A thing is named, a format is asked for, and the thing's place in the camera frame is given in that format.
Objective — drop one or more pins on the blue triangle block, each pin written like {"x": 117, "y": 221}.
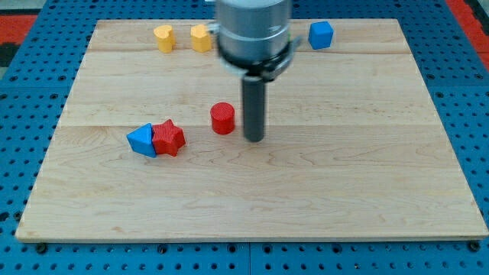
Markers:
{"x": 140, "y": 140}

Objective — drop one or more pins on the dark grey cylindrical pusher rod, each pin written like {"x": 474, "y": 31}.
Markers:
{"x": 253, "y": 107}

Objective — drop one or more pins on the red cylinder block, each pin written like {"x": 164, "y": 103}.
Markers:
{"x": 223, "y": 118}

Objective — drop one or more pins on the yellow pentagon block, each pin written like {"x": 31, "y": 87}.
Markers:
{"x": 200, "y": 38}

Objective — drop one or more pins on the wooden board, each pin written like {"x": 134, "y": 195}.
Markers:
{"x": 354, "y": 149}

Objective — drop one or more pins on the yellow heart block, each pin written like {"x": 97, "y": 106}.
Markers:
{"x": 165, "y": 38}

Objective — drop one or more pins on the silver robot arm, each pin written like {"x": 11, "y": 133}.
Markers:
{"x": 253, "y": 39}

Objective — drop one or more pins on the blue cube block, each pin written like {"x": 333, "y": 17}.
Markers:
{"x": 320, "y": 35}

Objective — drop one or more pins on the red star block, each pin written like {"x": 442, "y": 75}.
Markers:
{"x": 167, "y": 138}

